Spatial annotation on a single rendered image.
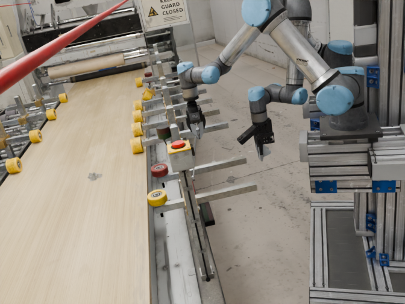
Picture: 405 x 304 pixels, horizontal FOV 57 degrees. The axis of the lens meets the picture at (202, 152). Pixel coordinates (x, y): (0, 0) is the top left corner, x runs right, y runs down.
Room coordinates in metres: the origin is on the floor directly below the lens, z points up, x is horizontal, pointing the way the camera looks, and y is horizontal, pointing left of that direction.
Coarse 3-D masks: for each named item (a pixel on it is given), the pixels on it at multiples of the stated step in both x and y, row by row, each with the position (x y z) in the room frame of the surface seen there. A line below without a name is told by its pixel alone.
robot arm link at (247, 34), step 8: (240, 32) 1.61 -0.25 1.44; (248, 32) 1.58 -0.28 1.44; (256, 32) 1.57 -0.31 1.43; (232, 40) 1.65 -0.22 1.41; (240, 40) 1.61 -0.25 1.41; (248, 40) 1.60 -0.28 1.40; (232, 48) 1.64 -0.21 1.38; (240, 48) 1.62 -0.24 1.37; (224, 56) 1.66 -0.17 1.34; (232, 56) 1.64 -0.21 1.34; (224, 64) 1.67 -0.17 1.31; (232, 64) 1.67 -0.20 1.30; (224, 72) 1.69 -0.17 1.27
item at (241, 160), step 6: (240, 156) 1.64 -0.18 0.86; (216, 162) 1.63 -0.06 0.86; (222, 162) 1.61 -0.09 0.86; (228, 162) 1.61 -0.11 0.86; (234, 162) 1.61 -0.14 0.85; (240, 162) 1.61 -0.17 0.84; (246, 162) 1.62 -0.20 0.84; (198, 168) 1.60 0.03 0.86; (204, 168) 1.60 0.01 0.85; (210, 168) 1.60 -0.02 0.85; (216, 168) 1.60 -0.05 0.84; (222, 168) 1.61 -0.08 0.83; (168, 174) 1.60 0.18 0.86; (174, 174) 1.59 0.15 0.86; (192, 174) 1.60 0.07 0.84; (162, 180) 1.58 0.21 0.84; (168, 180) 1.59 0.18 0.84
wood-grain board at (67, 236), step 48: (96, 96) 3.29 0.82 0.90; (48, 144) 2.25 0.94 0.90; (96, 144) 2.08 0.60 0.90; (0, 192) 1.67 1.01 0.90; (48, 192) 1.57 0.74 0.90; (96, 192) 1.48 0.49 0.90; (144, 192) 1.40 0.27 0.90; (0, 240) 1.24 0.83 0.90; (48, 240) 1.18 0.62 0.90; (96, 240) 1.12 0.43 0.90; (144, 240) 1.06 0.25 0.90; (0, 288) 0.96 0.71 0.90; (48, 288) 0.91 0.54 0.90; (96, 288) 0.87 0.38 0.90; (144, 288) 0.84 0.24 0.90
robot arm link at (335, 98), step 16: (256, 0) 1.38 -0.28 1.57; (272, 0) 1.39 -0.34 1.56; (256, 16) 1.38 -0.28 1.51; (272, 16) 1.36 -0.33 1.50; (272, 32) 1.37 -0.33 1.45; (288, 32) 1.35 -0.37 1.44; (288, 48) 1.34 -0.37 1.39; (304, 48) 1.32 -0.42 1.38; (304, 64) 1.30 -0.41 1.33; (320, 64) 1.29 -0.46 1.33; (320, 80) 1.27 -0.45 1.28; (336, 80) 1.25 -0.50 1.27; (352, 80) 1.29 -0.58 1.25; (320, 96) 1.24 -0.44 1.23; (336, 96) 1.21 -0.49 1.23; (352, 96) 1.22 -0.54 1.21; (336, 112) 1.22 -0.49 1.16
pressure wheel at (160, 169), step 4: (160, 164) 1.63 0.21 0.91; (164, 164) 1.62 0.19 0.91; (152, 168) 1.60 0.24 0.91; (156, 168) 1.60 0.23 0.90; (160, 168) 1.59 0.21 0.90; (164, 168) 1.58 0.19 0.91; (152, 172) 1.58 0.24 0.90; (156, 172) 1.56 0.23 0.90; (160, 172) 1.56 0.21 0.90; (164, 172) 1.57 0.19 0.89; (168, 172) 1.59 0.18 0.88; (156, 176) 1.57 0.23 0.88; (160, 176) 1.56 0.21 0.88; (164, 184) 1.60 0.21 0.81
